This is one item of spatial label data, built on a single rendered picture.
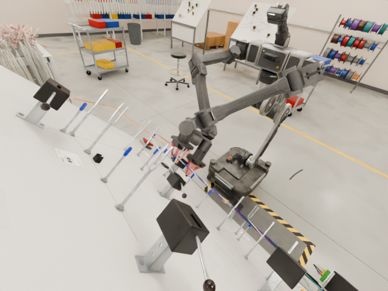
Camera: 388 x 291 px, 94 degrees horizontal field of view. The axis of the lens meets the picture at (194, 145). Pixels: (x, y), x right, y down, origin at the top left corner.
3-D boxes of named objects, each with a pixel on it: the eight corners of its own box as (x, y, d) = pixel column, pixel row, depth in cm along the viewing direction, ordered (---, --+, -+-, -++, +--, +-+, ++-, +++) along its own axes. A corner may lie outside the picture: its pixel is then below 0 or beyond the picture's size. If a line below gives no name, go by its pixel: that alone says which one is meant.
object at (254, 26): (256, 85, 477) (283, 7, 369) (223, 70, 537) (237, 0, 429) (269, 79, 518) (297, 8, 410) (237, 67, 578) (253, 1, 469)
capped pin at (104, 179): (107, 181, 37) (134, 148, 37) (106, 184, 35) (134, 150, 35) (101, 177, 36) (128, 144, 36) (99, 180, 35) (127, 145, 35)
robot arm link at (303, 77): (331, 81, 66) (324, 54, 65) (291, 96, 72) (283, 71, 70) (303, 82, 106) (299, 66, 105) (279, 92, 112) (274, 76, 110)
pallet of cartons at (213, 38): (211, 43, 806) (212, 31, 777) (225, 47, 768) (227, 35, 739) (192, 45, 735) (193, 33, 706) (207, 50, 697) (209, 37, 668)
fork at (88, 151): (89, 151, 43) (127, 105, 43) (92, 155, 42) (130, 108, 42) (81, 149, 41) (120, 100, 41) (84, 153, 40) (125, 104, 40)
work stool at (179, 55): (163, 87, 409) (161, 55, 364) (171, 78, 452) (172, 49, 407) (186, 92, 401) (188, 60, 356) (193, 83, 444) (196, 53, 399)
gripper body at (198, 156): (196, 165, 86) (205, 152, 85) (185, 155, 93) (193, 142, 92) (204, 168, 90) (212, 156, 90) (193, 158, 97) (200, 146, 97)
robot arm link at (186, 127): (214, 126, 77) (206, 107, 76) (213, 130, 66) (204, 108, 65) (189, 136, 80) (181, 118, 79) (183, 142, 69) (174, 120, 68)
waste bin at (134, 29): (144, 44, 679) (143, 24, 638) (135, 45, 649) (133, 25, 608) (136, 41, 696) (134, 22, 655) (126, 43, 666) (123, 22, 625)
